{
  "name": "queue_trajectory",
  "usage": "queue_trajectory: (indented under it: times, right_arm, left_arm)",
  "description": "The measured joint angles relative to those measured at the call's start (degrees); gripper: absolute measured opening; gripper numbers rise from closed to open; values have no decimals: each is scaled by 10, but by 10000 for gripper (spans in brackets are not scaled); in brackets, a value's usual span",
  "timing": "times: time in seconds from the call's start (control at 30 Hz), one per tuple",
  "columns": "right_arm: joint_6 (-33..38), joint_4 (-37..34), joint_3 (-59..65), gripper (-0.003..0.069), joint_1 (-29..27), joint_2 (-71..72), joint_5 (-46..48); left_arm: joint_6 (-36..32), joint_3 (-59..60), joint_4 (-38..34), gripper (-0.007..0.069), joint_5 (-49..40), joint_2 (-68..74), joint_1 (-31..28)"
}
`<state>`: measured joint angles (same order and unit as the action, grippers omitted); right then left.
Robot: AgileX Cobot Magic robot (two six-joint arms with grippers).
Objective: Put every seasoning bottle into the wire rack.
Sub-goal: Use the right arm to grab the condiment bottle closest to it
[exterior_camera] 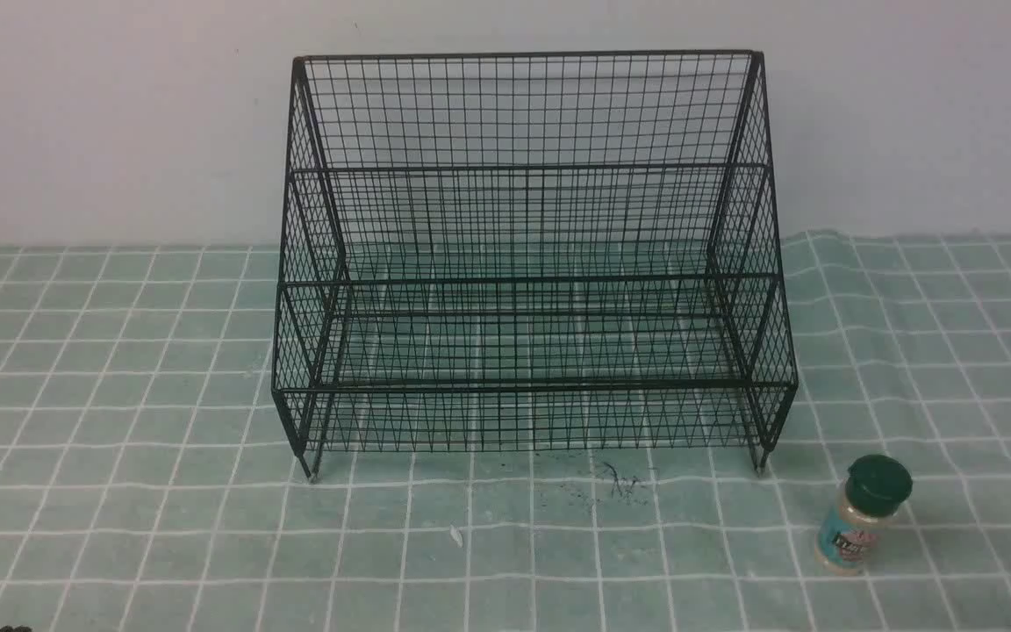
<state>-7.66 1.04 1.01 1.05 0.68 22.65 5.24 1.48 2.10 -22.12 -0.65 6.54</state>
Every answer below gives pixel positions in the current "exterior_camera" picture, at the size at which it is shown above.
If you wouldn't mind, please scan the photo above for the seasoning bottle with green cap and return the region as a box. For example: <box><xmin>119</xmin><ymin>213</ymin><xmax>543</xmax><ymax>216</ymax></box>
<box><xmin>814</xmin><ymin>455</ymin><xmax>914</xmax><ymax>575</ymax></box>

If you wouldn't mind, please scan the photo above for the black wire mesh shelf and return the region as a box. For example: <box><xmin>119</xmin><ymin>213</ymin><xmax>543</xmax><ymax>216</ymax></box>
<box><xmin>270</xmin><ymin>49</ymin><xmax>801</xmax><ymax>478</ymax></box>

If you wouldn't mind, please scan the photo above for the green checkered tablecloth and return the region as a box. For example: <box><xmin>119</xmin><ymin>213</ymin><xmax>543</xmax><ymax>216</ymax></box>
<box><xmin>0</xmin><ymin>232</ymin><xmax>1011</xmax><ymax>631</ymax></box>

